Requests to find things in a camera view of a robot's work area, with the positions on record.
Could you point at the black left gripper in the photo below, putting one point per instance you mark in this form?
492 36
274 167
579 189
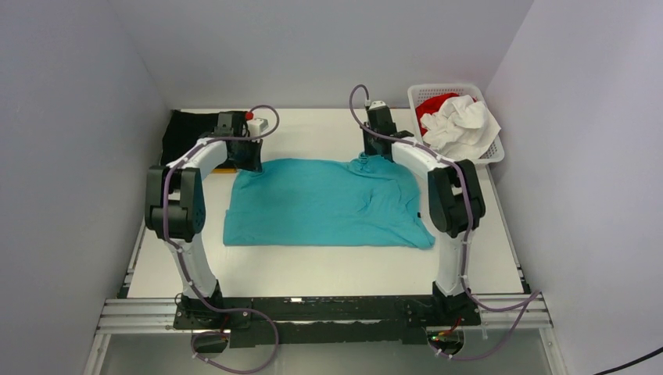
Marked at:
255 163

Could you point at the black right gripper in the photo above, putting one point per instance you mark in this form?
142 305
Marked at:
368 150

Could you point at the turquoise t shirt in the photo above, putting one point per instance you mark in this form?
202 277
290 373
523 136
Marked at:
368 201

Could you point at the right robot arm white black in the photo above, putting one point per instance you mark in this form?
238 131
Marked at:
455 208

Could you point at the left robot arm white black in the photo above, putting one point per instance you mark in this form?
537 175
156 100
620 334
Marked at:
175 210

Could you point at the folded yellow t shirt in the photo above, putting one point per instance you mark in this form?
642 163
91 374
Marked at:
224 170

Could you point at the red t shirt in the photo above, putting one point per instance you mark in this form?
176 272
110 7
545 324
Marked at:
430 106

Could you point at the folded black t shirt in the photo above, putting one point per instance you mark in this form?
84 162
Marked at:
185 129

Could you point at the white t shirt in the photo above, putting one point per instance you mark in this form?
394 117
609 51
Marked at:
463 128

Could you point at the white plastic laundry basket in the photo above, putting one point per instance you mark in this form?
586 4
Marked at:
420 92

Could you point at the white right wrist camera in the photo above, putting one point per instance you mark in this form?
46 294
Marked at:
374 105

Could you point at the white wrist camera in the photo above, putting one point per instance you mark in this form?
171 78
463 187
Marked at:
374 105
256 126

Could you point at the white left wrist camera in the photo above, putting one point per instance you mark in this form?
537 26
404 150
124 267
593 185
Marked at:
256 126

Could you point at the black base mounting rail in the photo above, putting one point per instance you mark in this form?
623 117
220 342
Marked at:
251 321

